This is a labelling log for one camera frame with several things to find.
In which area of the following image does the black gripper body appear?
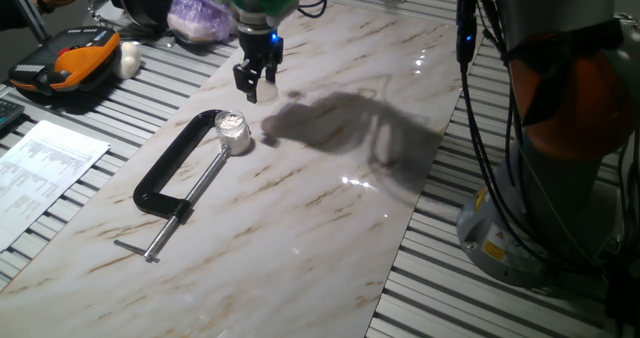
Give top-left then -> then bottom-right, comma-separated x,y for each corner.
237,26 -> 285,82

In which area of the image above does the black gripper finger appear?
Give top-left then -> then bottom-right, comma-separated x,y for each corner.
232,61 -> 262,105
263,57 -> 284,87

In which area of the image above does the purple plastic bag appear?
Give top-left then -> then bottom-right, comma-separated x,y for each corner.
166,0 -> 237,44

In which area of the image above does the black metal C-clamp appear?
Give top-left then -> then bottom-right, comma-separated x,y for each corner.
112,109 -> 236,264

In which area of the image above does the black round reel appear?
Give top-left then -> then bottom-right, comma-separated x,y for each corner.
106,0 -> 187,29

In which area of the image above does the marble pattern board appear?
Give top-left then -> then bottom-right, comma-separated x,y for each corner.
0,2 -> 466,338

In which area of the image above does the orange black teach pendant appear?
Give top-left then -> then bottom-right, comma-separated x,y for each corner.
8,26 -> 122,97

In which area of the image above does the white printed paper sheet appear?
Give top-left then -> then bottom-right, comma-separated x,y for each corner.
0,119 -> 111,253

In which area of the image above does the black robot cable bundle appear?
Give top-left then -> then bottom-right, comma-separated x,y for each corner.
454,0 -> 606,279

